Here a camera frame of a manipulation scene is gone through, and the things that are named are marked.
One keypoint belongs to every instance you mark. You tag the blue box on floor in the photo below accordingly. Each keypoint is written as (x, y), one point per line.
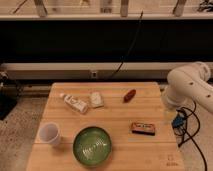
(178, 121)

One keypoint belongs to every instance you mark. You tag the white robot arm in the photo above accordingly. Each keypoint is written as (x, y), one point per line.
(189, 82)

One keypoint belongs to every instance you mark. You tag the orange brown small box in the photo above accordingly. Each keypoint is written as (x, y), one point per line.
(143, 128)

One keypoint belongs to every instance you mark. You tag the white wall outlet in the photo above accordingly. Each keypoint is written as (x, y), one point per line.
(94, 74)

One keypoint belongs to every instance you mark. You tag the red pepper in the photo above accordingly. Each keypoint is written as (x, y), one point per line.
(129, 96)

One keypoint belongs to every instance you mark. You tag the dark object at left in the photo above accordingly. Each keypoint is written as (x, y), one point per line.
(7, 103)

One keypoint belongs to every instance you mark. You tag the green ribbed bowl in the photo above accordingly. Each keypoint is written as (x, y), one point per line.
(92, 146)

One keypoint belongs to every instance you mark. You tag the white tube bottle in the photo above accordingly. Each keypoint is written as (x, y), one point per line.
(75, 103)

